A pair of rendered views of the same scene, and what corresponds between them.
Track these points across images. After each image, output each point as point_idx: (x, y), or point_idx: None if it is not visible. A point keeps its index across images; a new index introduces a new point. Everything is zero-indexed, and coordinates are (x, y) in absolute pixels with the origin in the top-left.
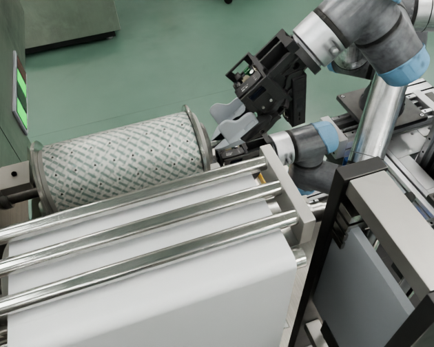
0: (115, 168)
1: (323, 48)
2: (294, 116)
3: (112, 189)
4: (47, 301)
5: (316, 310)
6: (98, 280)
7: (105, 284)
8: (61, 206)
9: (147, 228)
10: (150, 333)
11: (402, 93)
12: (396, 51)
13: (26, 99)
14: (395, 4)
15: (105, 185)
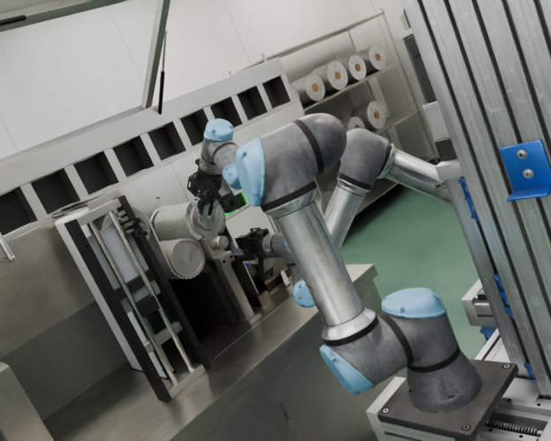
0: (168, 217)
1: (200, 164)
2: (220, 205)
3: (166, 227)
4: (64, 213)
5: (170, 308)
6: (68, 210)
7: (69, 212)
8: (156, 230)
9: (84, 203)
10: None
11: (333, 214)
12: (218, 165)
13: (247, 204)
14: (215, 141)
15: (164, 224)
